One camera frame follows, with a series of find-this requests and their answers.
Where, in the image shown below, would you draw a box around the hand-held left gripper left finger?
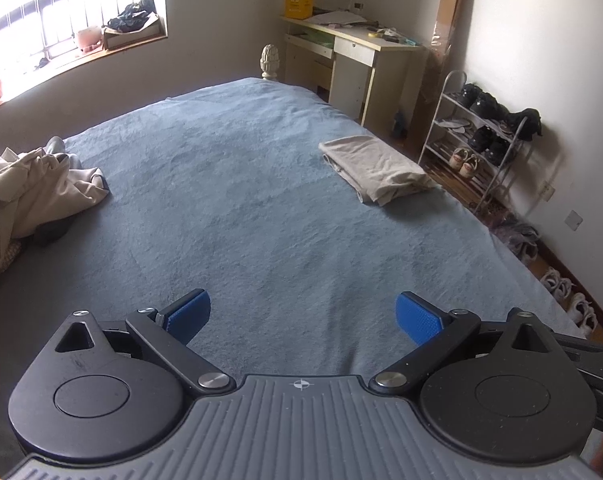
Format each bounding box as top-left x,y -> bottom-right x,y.
54,288 -> 235,395

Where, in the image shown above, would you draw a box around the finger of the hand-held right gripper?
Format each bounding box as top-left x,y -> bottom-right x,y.
551,334 -> 603,376

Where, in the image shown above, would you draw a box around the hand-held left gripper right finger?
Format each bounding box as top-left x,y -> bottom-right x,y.
369,291 -> 556,395

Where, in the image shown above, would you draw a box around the beige pants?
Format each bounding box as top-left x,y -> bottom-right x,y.
318,135 -> 443,207

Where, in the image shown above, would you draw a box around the crumpled beige clothes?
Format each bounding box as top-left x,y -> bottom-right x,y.
0,136 -> 111,293

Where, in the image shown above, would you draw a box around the dark blue clothes bundle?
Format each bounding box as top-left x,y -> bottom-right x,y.
106,0 -> 156,33

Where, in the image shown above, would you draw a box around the white sneaker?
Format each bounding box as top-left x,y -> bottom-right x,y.
565,291 -> 598,337
539,267 -> 575,302

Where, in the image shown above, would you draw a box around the blue-grey bed blanket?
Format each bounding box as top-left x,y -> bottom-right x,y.
0,76 -> 589,461

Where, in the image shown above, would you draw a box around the grey sneaker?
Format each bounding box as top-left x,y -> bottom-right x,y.
494,222 -> 539,263

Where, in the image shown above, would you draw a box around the metal shoe rack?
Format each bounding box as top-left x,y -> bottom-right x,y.
417,70 -> 529,216

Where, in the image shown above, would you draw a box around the black shoe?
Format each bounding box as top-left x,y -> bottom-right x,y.
484,136 -> 516,167
451,83 -> 483,109
467,126 -> 496,153
469,91 -> 509,122

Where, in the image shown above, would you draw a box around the grey insole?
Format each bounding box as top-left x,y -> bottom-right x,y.
437,117 -> 475,134

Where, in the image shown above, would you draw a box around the black boot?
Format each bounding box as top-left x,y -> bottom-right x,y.
502,108 -> 543,142

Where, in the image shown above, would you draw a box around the cream desk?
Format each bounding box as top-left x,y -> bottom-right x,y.
280,12 -> 429,128

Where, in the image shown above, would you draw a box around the cream bedpost finial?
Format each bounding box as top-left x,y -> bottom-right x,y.
260,44 -> 282,81

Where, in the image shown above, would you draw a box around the cardboard box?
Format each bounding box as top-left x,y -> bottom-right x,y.
102,12 -> 162,51

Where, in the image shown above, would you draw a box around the pink pot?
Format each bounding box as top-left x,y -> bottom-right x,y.
76,26 -> 105,56

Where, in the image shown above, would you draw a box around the white paper sheets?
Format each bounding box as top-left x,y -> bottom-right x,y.
314,8 -> 367,26

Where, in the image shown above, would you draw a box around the tall wooden board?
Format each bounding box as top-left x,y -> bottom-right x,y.
431,0 -> 469,111

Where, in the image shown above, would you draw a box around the barred window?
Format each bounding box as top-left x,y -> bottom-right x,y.
0,0 -> 168,106

